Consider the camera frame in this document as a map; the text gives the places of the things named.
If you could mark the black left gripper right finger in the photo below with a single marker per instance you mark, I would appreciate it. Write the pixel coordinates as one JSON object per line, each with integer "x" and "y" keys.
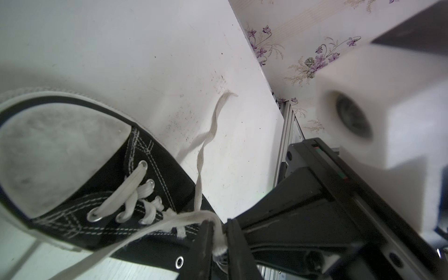
{"x": 241, "y": 263}

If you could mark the black canvas sneaker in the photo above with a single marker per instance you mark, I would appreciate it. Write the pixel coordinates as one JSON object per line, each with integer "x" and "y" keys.
{"x": 85, "y": 176}

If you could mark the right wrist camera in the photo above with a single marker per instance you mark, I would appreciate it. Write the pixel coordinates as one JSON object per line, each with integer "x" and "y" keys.
{"x": 386, "y": 104}

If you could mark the aluminium rail frame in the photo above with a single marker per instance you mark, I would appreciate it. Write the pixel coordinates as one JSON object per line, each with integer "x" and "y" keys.
{"x": 291, "y": 133}

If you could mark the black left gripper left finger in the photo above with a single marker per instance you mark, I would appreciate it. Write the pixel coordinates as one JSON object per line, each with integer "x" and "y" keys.
{"x": 198, "y": 263}

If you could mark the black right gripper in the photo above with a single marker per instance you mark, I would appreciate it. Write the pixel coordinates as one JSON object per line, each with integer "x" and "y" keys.
{"x": 323, "y": 220}

